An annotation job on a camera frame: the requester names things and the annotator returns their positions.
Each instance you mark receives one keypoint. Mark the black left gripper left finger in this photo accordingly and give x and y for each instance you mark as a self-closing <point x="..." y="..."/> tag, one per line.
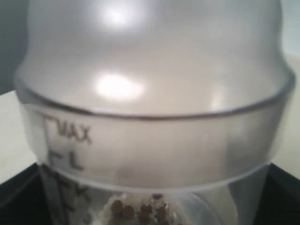
<point x="22" y="198"/>

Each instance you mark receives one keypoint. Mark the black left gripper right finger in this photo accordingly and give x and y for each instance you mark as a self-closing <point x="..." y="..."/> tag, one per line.
<point x="269" y="196"/>

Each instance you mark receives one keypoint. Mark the clear plastic shaker bottle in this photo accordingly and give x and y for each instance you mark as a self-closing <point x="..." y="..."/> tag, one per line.
<point x="154" y="112"/>

